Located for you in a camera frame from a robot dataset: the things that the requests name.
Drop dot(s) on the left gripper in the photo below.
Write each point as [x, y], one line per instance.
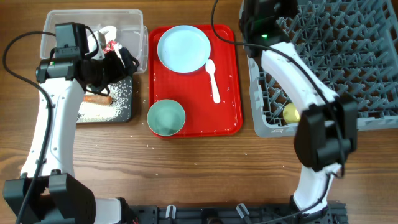
[119, 71]

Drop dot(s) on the red snack wrapper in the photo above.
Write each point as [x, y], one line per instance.
[111, 46]

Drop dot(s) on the brown carrot stick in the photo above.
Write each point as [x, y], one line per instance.
[97, 99]

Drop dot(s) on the green bowl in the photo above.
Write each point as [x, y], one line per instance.
[166, 117]

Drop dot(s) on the white plastic spoon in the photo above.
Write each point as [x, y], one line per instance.
[211, 69]

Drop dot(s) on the yellow cup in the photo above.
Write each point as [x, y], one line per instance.
[291, 114]

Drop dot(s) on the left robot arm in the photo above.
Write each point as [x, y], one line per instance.
[47, 190]

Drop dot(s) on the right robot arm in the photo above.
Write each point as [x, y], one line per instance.
[327, 130]

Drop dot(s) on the grey dishwasher rack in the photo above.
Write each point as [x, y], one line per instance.
[351, 46]

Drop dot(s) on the clear plastic bin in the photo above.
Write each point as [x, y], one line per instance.
[129, 23]

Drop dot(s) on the spilled white rice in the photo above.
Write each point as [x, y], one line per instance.
[102, 109]

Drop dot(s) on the black plastic tray bin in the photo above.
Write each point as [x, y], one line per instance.
[124, 99]

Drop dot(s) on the light blue plate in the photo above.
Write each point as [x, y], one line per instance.
[183, 49]

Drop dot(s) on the red serving tray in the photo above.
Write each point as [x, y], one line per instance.
[193, 91]

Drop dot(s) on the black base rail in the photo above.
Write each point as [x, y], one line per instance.
[333, 213]

